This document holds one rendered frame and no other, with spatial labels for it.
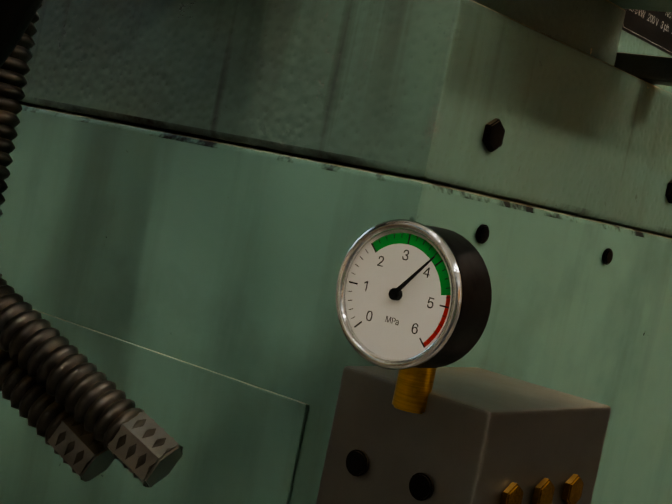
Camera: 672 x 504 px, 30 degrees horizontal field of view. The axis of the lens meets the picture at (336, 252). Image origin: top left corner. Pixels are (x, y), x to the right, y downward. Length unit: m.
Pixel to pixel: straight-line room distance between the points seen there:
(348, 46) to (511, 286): 0.16
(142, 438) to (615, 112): 0.35
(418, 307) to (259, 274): 0.15
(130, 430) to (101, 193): 0.21
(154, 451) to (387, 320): 0.12
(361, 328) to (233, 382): 0.14
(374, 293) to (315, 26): 0.18
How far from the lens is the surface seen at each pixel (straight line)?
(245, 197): 0.66
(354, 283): 0.54
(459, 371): 0.64
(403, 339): 0.52
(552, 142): 0.70
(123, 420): 0.58
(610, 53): 0.79
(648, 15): 1.04
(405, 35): 0.62
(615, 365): 0.83
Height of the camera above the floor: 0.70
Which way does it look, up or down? 3 degrees down
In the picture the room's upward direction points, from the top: 12 degrees clockwise
